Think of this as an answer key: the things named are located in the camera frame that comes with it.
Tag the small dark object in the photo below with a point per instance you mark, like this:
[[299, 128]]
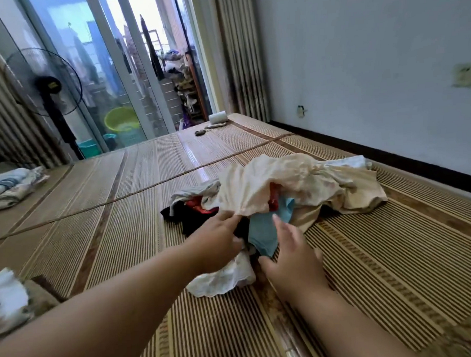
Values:
[[200, 132]]

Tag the black standing fan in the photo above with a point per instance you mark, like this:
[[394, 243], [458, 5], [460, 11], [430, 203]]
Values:
[[42, 81]]

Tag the folded striped blanket stack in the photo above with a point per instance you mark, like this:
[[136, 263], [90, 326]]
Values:
[[9, 186]]

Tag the red patterned garment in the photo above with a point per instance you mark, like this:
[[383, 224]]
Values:
[[197, 204]]

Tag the small teal bucket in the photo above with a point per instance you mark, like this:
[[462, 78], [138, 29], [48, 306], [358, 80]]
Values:
[[89, 147]]

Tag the black red garment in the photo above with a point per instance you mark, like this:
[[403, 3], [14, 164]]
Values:
[[186, 219]]

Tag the person's right forearm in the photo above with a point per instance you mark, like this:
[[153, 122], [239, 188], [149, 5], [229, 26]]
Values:
[[348, 333]]

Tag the bamboo bed mat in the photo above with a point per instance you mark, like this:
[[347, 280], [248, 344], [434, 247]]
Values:
[[140, 174]]

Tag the person's left hand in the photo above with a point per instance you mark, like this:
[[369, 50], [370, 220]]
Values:
[[211, 241]]

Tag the cluttered balcony shelf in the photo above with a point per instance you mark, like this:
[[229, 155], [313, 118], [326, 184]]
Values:
[[178, 84]]

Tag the white paper roll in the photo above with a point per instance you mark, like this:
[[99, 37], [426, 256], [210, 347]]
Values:
[[217, 117]]

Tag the beige patterned curtain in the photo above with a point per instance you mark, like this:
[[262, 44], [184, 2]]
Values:
[[243, 48], [9, 118]]

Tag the person's right hand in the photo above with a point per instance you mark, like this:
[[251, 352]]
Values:
[[292, 264]]

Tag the light blue garment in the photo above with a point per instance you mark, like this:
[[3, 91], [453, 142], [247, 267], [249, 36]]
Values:
[[264, 232]]

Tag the sliding glass balcony door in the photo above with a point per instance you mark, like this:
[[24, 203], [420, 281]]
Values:
[[108, 49]]

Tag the beige wall switch plate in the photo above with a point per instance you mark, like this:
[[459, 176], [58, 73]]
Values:
[[468, 74]]

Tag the stack of light clothes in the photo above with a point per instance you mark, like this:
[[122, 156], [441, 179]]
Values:
[[4, 298]]

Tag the yellow green basin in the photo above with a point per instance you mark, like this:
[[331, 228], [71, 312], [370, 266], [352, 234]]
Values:
[[122, 118]]

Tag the small floral white garment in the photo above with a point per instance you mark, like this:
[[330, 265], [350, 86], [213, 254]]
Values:
[[348, 163]]

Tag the pale grey garment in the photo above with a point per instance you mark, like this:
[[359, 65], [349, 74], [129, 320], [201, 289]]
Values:
[[192, 188]]

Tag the person's left forearm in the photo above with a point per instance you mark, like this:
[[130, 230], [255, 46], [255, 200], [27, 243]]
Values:
[[93, 328]]

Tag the white wall socket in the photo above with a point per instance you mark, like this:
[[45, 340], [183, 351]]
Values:
[[301, 110]]

